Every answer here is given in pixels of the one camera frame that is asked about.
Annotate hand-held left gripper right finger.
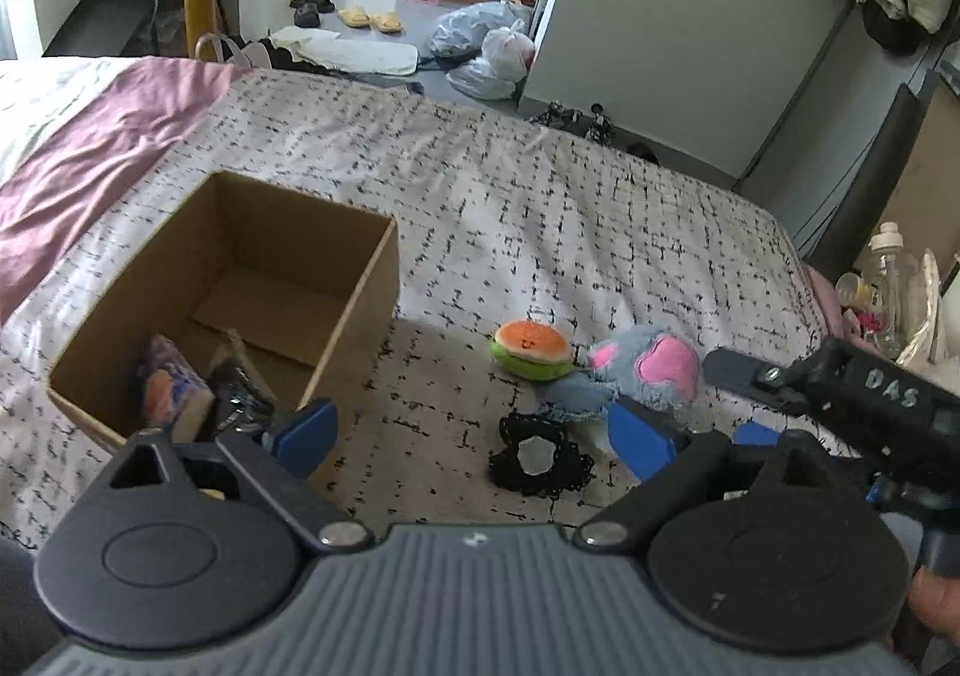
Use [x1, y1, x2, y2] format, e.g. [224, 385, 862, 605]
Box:
[574, 400, 878, 557]

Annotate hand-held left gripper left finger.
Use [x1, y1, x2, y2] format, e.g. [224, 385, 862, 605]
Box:
[97, 400, 376, 557]

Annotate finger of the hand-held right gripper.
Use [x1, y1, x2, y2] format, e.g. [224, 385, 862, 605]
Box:
[703, 346, 807, 414]
[731, 421, 788, 448]

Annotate grey plush toy pink ears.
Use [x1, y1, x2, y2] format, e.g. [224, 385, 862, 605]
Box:
[541, 325, 710, 456]

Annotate black lace scrunchie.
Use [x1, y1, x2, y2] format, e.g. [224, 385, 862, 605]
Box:
[487, 412, 593, 497]

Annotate burger plush toy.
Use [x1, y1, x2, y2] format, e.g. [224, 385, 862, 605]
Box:
[491, 319, 575, 381]

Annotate brown cardboard box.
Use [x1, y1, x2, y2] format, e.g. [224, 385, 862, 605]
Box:
[46, 170, 401, 456]

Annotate dark soft item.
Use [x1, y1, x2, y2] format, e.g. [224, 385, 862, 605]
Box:
[206, 329, 275, 433]

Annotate person's right hand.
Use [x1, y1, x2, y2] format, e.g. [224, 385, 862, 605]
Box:
[907, 566, 960, 658]

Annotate translucent plastic bag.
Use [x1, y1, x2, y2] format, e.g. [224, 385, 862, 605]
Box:
[900, 252, 947, 367]

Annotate clear plastic bottle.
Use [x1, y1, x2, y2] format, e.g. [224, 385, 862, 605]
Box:
[862, 222, 920, 358]

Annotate pink bed sheet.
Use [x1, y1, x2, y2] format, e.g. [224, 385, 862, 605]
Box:
[802, 259, 863, 347]

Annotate small baby bottle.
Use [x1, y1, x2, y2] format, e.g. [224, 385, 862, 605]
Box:
[834, 271, 878, 313]

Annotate black leaning board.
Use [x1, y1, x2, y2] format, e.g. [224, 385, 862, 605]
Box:
[806, 83, 925, 279]

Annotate wooden board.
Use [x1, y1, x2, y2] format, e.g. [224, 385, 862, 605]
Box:
[877, 71, 960, 257]

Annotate white black printed blanket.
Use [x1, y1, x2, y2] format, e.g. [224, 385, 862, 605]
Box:
[0, 67, 833, 557]

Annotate mauve bed sheet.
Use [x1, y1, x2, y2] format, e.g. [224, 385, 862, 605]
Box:
[0, 56, 252, 324]

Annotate black clothes on floor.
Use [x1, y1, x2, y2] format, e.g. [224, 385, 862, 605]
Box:
[240, 38, 331, 73]

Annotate white floor mat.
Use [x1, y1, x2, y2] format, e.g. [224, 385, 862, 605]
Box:
[270, 25, 419, 77]

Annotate clear plastic bag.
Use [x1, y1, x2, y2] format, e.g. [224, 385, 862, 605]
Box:
[446, 59, 520, 101]

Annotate white plastic bag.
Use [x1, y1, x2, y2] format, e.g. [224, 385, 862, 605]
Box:
[480, 26, 537, 81]

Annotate pale grey bed sheet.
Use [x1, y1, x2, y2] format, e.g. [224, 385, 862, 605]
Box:
[0, 56, 143, 186]

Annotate grey plastic bag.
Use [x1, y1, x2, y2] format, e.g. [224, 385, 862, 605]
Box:
[429, 1, 533, 58]

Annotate tote bag handles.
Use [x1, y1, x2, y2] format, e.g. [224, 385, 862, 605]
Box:
[193, 32, 248, 65]

